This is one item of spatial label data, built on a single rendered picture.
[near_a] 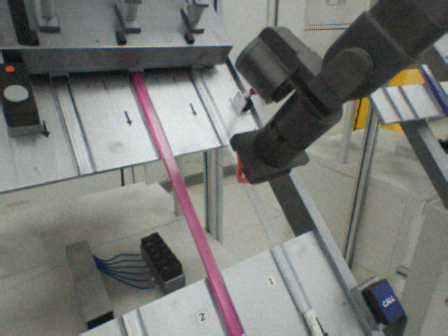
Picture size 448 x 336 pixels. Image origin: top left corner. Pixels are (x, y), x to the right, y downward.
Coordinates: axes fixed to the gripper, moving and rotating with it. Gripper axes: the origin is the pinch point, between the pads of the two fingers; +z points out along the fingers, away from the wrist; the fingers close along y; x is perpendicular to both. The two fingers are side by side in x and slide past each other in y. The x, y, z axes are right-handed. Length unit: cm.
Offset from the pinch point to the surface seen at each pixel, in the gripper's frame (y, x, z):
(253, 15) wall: -133, -149, 98
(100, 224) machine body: 16, -14, 58
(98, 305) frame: 23.6, 8.5, 29.2
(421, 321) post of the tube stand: -37, 39, 16
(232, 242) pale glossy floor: -58, 0, 131
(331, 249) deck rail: -8.7, 15.5, -0.6
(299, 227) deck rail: -8.1, 10.5, 3.4
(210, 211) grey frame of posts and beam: -9.5, -3.6, 37.5
